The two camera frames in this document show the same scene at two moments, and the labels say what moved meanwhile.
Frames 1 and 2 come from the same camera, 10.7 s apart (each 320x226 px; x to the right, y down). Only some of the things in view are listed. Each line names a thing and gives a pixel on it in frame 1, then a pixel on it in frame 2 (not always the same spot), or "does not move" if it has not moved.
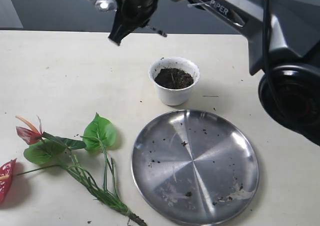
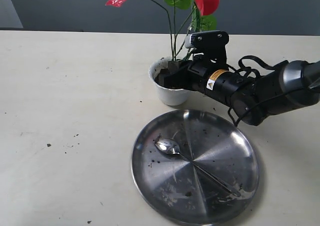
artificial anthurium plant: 88,160 to 188,7
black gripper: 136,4 to 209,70
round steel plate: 195,167 does not move
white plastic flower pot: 173,77 does not move
